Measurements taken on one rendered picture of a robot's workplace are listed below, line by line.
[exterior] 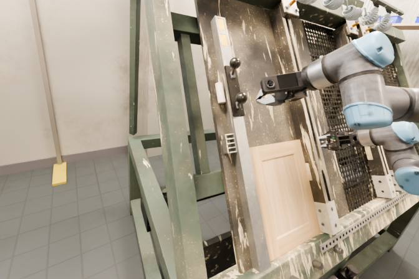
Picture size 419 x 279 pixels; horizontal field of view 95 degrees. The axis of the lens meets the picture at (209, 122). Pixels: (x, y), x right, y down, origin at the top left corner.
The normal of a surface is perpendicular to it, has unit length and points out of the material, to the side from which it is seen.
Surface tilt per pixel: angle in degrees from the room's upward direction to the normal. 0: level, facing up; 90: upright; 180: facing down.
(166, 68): 57
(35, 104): 90
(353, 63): 74
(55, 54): 90
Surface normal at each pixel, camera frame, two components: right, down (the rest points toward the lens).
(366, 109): -0.63, -0.11
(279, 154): 0.47, -0.20
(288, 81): -0.04, -0.17
